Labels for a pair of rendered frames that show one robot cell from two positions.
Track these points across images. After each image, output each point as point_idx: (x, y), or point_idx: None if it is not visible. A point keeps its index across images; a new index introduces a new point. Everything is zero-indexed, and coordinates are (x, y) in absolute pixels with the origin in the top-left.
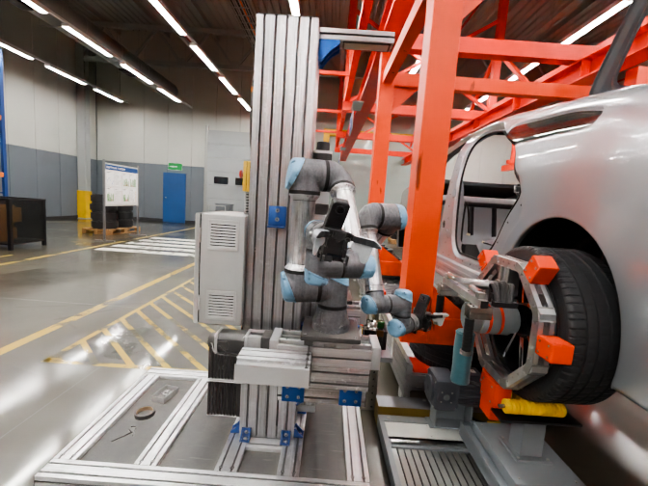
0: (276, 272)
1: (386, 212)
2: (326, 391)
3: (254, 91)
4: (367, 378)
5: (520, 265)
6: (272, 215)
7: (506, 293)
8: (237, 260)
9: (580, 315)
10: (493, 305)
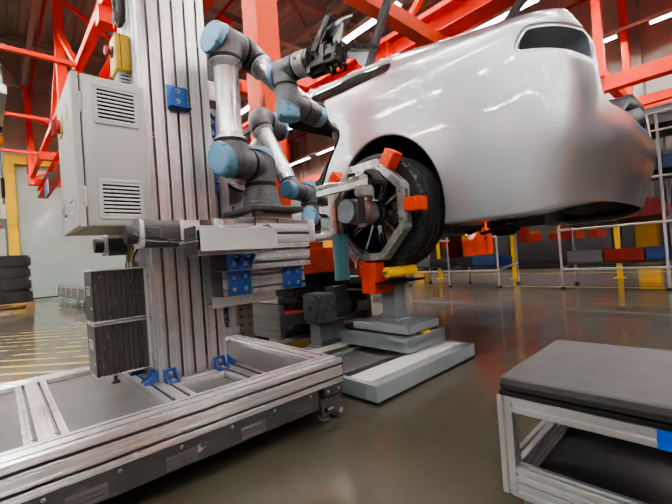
0: (183, 163)
1: (275, 115)
2: (271, 277)
3: None
4: (308, 250)
5: (375, 160)
6: (171, 95)
7: (378, 174)
8: (139, 141)
9: (421, 180)
10: (374, 181)
